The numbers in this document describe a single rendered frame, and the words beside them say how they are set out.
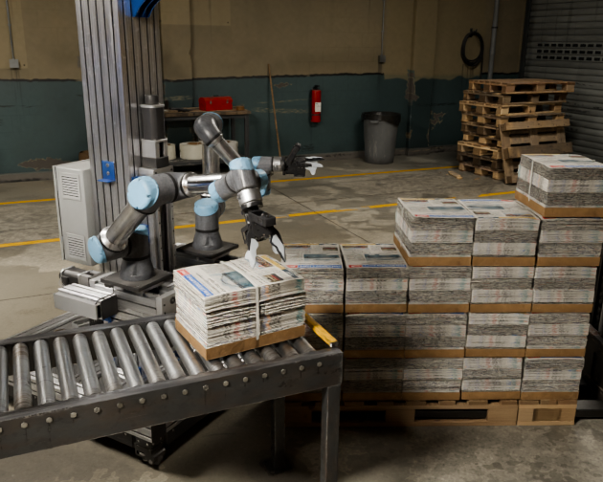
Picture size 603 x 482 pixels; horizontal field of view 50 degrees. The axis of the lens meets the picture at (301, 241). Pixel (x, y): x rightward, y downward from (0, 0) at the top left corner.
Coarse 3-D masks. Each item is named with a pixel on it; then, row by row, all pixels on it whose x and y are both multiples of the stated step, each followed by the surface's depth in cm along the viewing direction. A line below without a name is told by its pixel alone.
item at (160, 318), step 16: (128, 320) 240; (144, 320) 240; (160, 320) 241; (32, 336) 227; (48, 336) 227; (64, 336) 228; (128, 336) 237; (32, 352) 225; (112, 352) 237; (32, 368) 226
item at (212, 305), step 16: (176, 272) 223; (192, 272) 223; (208, 272) 224; (224, 272) 225; (176, 288) 227; (192, 288) 211; (208, 288) 210; (224, 288) 210; (240, 288) 210; (176, 304) 229; (192, 304) 213; (208, 304) 204; (224, 304) 207; (240, 304) 210; (192, 320) 217; (208, 320) 206; (224, 320) 209; (240, 320) 212; (208, 336) 208; (224, 336) 211; (240, 336) 214
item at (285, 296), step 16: (256, 256) 240; (256, 272) 225; (272, 272) 225; (288, 272) 225; (272, 288) 215; (288, 288) 218; (272, 304) 217; (288, 304) 220; (304, 304) 224; (272, 320) 219; (288, 320) 223
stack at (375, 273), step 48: (336, 288) 292; (384, 288) 294; (432, 288) 295; (480, 288) 295; (528, 288) 296; (336, 336) 300; (384, 336) 300; (432, 336) 301; (480, 336) 302; (384, 384) 308; (432, 384) 310; (480, 384) 310
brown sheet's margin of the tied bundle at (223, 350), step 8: (176, 320) 230; (176, 328) 231; (184, 328) 223; (184, 336) 225; (192, 336) 217; (192, 344) 218; (200, 344) 212; (224, 344) 211; (232, 344) 212; (240, 344) 214; (248, 344) 216; (200, 352) 213; (208, 352) 208; (216, 352) 210; (224, 352) 212; (232, 352) 213; (208, 360) 209
